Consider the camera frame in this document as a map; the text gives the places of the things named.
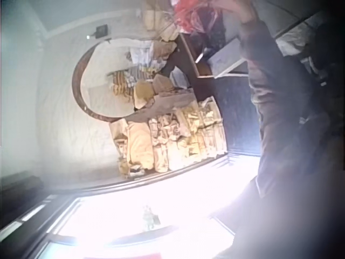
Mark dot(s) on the dark blue counter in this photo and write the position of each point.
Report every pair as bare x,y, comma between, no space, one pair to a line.
240,118

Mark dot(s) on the rack with white bags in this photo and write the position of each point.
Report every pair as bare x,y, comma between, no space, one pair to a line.
299,40

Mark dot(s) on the dark wooden shelf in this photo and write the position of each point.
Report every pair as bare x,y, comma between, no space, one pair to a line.
194,67

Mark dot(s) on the person's left hand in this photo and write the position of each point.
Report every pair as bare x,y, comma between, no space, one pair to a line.
244,10

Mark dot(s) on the row of yellow sacks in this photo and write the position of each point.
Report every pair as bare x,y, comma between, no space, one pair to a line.
172,140

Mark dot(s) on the black wall box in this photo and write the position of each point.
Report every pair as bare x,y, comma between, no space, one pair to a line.
101,31

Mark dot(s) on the white flat box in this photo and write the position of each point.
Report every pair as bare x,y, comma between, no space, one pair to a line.
226,60

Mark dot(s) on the heap of sacks and bundles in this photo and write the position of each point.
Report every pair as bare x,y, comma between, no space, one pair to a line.
145,78

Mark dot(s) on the stack of beige sacks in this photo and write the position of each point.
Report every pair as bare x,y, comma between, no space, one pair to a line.
159,19

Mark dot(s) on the red and white plastic bag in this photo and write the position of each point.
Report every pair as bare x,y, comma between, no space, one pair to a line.
188,13

